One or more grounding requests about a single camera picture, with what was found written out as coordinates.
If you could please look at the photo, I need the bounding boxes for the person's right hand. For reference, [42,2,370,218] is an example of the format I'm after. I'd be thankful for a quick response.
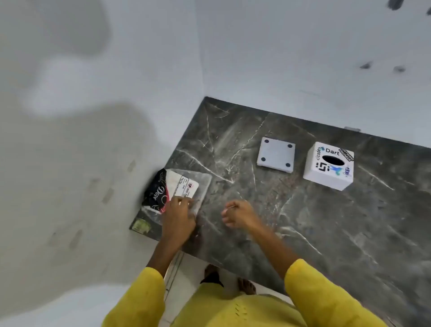
[221,199,266,234]

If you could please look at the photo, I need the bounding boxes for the person's left hand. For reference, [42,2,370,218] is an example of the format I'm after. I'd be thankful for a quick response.
[161,196,199,249]

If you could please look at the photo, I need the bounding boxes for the clear plastic zip bag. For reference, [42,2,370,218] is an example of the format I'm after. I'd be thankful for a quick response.
[141,168,213,234]

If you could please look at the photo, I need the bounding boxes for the person's left forearm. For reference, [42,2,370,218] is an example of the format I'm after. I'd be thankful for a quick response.
[102,236,194,327]

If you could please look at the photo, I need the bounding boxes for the person's right forearm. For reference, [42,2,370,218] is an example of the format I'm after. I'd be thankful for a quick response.
[251,223,388,327]

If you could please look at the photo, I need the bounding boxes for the white card with red label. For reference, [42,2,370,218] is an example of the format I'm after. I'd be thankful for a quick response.
[166,170,200,203]

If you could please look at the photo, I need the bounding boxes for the black script-print sachet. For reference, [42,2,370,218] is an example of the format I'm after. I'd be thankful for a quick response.
[141,169,173,215]

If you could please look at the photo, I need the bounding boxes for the green sticker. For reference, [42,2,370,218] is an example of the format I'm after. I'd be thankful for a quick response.
[131,218,151,234]

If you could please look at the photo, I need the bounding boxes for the person's left foot in sandal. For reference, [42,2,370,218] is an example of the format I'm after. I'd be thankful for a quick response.
[201,264,225,287]

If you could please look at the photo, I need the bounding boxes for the person's foot in sandal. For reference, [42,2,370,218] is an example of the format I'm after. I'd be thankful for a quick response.
[237,277,257,296]
[201,264,225,287]

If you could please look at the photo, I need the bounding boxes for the person's right foot in sandal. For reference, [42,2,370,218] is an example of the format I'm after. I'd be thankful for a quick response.
[237,277,257,296]

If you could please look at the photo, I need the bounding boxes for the white square plate black dots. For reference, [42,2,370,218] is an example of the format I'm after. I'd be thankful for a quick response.
[257,137,296,174]

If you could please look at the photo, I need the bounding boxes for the yellow garment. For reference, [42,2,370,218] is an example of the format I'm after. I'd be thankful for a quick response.
[171,282,305,327]

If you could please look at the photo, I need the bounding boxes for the white cube box with stickers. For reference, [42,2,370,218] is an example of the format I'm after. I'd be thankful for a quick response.
[303,141,355,192]

